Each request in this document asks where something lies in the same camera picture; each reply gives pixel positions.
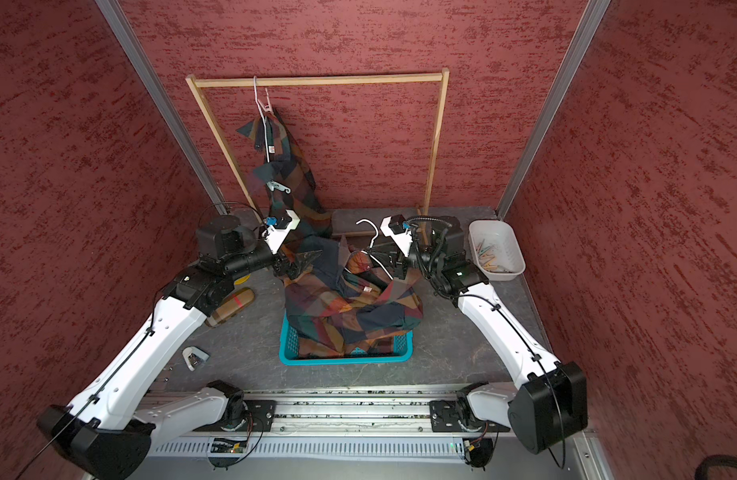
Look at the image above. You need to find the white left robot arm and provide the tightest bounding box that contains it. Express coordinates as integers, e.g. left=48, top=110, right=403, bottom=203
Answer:
left=38, top=210, right=304, bottom=479

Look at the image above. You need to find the wooden clothes rack frame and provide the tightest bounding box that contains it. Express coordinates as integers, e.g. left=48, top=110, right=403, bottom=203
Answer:
left=186, top=67, right=451, bottom=214

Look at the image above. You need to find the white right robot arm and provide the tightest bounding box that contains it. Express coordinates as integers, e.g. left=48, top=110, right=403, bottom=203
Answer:
left=380, top=215, right=589, bottom=453

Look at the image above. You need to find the mint green clothespin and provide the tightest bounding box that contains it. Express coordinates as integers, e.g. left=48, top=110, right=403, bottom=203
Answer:
left=266, top=181, right=292, bottom=194

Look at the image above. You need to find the plaid long-sleeve shirt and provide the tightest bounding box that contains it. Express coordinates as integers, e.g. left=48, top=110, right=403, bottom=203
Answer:
left=280, top=236, right=424, bottom=363

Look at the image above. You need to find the aluminium corner post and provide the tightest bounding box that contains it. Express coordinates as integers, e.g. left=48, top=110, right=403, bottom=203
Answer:
left=496, top=0, right=611, bottom=220
left=94, top=0, right=228, bottom=214

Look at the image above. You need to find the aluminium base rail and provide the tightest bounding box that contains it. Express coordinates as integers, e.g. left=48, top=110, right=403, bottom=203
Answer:
left=134, top=384, right=612, bottom=479

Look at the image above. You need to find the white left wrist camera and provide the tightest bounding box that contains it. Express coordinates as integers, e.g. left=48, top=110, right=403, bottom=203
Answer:
left=260, top=209, right=300, bottom=254

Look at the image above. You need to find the white wire hanger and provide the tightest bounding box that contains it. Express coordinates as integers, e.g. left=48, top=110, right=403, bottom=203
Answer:
left=356, top=218, right=394, bottom=280
left=252, top=76, right=274, bottom=163

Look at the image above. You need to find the small white triangular bracket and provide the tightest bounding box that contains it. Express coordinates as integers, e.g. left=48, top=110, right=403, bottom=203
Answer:
left=182, top=346, right=210, bottom=372

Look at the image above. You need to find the brown cardboard tube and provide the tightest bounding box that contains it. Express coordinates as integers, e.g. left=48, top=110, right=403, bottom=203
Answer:
left=204, top=288, right=256, bottom=328

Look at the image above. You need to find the white plastic bin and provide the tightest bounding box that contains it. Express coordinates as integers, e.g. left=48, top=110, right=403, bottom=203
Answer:
left=469, top=220, right=526, bottom=282

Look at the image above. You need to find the aluminium corner post right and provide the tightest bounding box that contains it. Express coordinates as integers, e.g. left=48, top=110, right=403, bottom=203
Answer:
left=496, top=0, right=611, bottom=220

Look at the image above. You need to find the aluminium corner post left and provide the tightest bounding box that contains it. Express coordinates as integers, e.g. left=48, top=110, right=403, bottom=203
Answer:
left=94, top=0, right=228, bottom=214

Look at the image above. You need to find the yellow metal bucket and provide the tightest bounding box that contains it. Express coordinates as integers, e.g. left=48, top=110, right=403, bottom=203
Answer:
left=234, top=274, right=250, bottom=286

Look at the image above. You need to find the teal plastic basket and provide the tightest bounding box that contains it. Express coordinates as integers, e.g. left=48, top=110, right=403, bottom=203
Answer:
left=277, top=311, right=415, bottom=367

